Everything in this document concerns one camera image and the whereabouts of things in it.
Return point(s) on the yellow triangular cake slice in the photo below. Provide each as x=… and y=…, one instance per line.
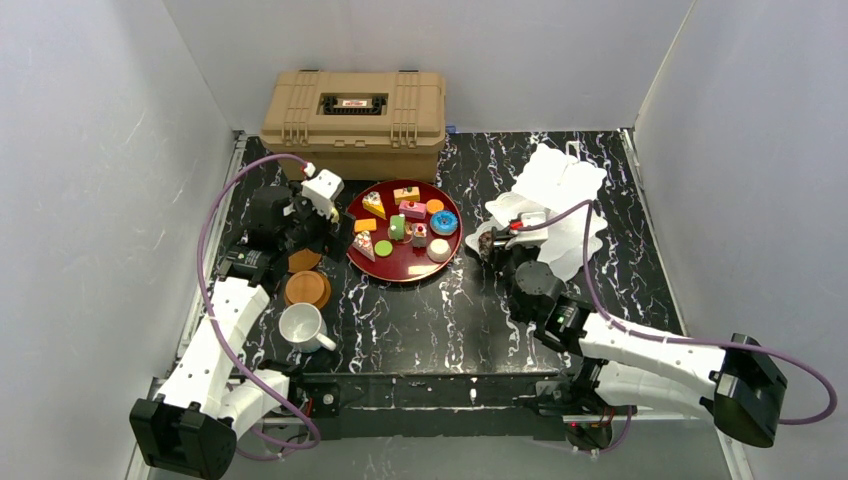
x=373, y=204

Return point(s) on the yellow rectangular cake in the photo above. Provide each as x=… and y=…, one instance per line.
x=406, y=194

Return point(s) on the tan plastic toolbox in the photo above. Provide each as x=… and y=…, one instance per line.
x=362, y=126

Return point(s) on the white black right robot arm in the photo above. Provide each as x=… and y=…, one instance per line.
x=734, y=384

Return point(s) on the chocolate donut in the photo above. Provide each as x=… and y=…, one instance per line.
x=486, y=244

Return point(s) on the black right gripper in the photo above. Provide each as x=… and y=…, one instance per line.
x=499, y=244

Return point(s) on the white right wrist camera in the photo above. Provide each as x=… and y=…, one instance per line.
x=528, y=230

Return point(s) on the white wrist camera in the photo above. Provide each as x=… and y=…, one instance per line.
x=321, y=187
x=528, y=230

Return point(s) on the orange round cookie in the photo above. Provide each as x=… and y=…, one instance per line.
x=434, y=206

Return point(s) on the white triangular cake slice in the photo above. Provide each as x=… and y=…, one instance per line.
x=363, y=244

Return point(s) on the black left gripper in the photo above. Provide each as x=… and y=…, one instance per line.
x=319, y=225

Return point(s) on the orange square cake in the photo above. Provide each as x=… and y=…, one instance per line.
x=365, y=225

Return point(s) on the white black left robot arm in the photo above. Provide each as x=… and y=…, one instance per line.
x=211, y=399

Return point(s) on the light wooden coaster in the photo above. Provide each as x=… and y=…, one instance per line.
x=309, y=287

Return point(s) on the round red tray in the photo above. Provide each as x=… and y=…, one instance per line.
x=405, y=264

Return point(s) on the blue frosted donut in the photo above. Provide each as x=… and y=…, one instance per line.
x=444, y=223

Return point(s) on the pink rectangular cake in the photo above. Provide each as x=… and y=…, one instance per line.
x=414, y=210

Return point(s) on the green round macaron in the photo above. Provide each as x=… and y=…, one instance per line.
x=383, y=248

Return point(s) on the white mug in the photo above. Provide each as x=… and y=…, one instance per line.
x=304, y=329

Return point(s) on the white round cake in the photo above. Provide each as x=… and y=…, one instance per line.
x=439, y=250

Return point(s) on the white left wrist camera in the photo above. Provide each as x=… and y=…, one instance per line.
x=321, y=187

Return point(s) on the brown wooden coaster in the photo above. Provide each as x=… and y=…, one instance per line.
x=303, y=260

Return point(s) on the white three-tier cake stand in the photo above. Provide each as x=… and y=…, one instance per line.
x=552, y=181

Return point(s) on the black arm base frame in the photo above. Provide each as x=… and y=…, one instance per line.
x=547, y=406

